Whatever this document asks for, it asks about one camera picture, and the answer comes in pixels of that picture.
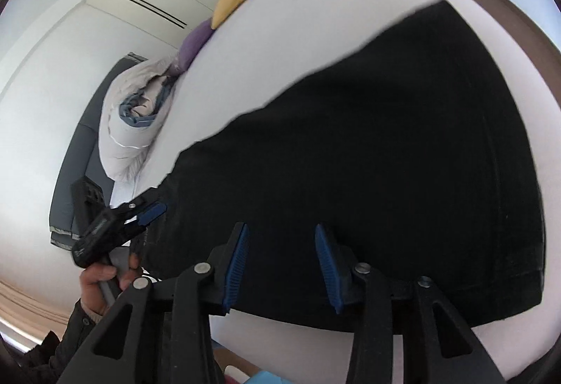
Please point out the person's left forearm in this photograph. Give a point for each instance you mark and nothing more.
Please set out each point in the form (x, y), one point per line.
(57, 344)

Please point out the purple pillow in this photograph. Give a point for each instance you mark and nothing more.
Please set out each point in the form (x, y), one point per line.
(195, 42)

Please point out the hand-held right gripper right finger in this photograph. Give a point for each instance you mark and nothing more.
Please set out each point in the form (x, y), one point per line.
(326, 265)

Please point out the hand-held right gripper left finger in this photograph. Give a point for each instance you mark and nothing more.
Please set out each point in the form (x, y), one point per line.
(236, 261)

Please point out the person's left hand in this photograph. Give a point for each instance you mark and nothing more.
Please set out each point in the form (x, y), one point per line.
(98, 279)

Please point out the white rolled duvet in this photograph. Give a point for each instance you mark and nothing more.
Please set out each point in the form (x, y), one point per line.
(131, 112)

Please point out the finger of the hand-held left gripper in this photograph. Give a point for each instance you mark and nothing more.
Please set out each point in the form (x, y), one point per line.
(151, 213)

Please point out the grey headboard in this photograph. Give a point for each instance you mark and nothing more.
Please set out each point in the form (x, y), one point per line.
(74, 160)

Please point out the white bed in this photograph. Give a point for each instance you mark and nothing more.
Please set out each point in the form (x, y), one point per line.
(307, 60)

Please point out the black pants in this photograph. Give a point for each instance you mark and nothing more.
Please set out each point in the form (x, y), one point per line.
(372, 173)

